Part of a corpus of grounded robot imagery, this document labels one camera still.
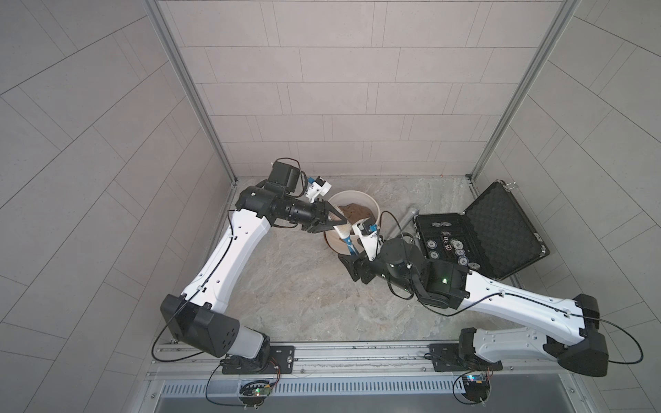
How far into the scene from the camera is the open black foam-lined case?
0.77 metres

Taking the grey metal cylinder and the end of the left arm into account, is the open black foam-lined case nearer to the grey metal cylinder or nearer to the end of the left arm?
the grey metal cylinder

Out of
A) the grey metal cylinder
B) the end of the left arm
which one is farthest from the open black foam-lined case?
the end of the left arm
